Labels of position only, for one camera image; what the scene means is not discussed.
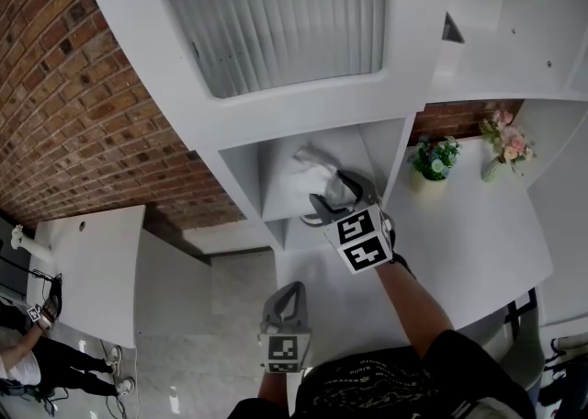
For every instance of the pink flowers in green vase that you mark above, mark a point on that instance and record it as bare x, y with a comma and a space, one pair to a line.
507, 143

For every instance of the grey upholstered chair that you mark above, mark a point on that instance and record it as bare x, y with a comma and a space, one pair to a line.
523, 353

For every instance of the white cloth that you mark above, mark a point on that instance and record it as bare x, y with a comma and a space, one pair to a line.
317, 173

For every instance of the white shelf compartment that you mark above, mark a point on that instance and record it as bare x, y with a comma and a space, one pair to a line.
280, 169

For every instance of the white table top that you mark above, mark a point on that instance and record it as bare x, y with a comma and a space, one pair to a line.
468, 242

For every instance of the white pen holder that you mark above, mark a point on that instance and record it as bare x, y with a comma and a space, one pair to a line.
452, 33

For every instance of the ribbed glass cabinet door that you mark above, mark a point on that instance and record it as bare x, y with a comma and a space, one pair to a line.
275, 17

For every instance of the black bag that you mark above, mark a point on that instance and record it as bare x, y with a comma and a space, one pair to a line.
569, 376

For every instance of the white flower vase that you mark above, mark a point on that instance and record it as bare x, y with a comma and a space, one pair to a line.
32, 245

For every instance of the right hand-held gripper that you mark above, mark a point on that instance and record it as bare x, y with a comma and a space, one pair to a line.
363, 242

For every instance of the grey metal cabinet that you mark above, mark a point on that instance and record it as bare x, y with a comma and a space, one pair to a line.
11, 261

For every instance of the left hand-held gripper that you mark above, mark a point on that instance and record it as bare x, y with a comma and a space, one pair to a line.
285, 349

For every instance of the small white side table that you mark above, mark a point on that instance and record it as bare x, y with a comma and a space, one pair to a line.
101, 270

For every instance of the person's black printed shirt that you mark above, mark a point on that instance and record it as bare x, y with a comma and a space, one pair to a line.
390, 385

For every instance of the person's left forearm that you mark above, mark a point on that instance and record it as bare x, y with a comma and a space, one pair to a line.
274, 385

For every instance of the person's right forearm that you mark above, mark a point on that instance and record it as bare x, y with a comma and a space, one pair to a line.
415, 307

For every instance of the blue flowers in cream pot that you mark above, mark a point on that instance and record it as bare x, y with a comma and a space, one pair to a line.
434, 162

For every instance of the white desk hutch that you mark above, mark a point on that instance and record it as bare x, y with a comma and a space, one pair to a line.
505, 40

